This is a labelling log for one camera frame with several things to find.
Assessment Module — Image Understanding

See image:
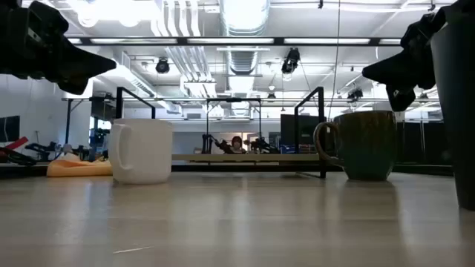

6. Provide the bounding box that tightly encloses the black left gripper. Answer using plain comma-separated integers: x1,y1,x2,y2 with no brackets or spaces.
0,0,117,96

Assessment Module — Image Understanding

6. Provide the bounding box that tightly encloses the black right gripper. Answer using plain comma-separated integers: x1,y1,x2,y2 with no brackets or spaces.
361,6,447,113

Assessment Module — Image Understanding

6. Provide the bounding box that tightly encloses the tall dark grey tumbler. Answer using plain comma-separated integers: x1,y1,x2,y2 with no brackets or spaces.
430,14,475,211

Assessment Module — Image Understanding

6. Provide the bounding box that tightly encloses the green glazed ceramic mug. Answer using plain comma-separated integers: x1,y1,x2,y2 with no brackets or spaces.
313,110,398,182

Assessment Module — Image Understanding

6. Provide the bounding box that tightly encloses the white ceramic mug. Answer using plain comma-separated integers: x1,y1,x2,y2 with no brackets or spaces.
108,118,174,185

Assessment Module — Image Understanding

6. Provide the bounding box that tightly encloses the wooden shelf board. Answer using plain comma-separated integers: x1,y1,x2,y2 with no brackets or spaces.
171,153,321,166

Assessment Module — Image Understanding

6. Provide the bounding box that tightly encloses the black partition panel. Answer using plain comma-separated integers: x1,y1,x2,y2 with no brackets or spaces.
394,119,453,166

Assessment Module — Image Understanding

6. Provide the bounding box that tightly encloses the orange cloth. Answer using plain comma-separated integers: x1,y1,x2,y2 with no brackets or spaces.
46,153,114,178

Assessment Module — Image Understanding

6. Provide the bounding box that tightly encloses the black background cabinet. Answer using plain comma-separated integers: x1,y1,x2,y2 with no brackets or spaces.
279,113,321,146

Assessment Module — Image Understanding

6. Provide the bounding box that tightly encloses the blue storage box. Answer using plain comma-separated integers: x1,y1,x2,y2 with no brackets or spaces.
279,144,317,155

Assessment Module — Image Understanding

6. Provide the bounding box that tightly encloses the black overhead beam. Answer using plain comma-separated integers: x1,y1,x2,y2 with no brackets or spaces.
65,36,404,47

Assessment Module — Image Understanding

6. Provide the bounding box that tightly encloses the person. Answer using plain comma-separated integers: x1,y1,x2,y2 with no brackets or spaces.
229,135,246,154

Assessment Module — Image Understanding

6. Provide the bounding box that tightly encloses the black hanging camera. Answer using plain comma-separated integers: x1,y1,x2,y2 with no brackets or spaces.
280,47,301,76
347,87,364,102
154,56,171,75

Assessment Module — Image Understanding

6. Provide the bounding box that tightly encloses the black wall monitor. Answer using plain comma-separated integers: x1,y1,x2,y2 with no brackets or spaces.
0,115,21,143

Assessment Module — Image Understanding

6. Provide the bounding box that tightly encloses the black metal shelf frame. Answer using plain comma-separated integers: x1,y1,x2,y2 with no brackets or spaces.
115,86,328,179

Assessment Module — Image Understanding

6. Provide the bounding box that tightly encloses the black background table frame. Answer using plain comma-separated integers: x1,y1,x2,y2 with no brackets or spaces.
205,96,263,155

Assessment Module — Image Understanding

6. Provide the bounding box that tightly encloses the silver ceiling air duct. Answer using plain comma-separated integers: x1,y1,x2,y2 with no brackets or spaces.
218,0,272,75

